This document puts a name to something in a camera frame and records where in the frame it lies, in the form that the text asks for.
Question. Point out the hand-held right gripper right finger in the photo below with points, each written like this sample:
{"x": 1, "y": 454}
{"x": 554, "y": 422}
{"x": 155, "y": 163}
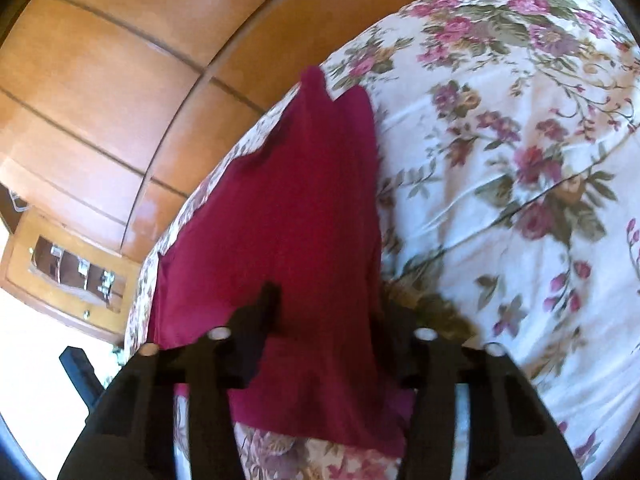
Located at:
{"x": 404, "y": 342}

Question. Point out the floral bedspread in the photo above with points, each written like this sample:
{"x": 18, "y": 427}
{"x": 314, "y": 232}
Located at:
{"x": 500, "y": 160}

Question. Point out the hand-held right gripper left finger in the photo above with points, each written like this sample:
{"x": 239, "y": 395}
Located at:
{"x": 260, "y": 322}

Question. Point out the wooden cabinet with glass door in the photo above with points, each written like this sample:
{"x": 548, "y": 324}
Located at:
{"x": 70, "y": 270}

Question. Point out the red knit garment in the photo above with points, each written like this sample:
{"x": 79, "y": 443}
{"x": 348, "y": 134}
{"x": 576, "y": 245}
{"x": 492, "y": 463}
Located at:
{"x": 280, "y": 210}

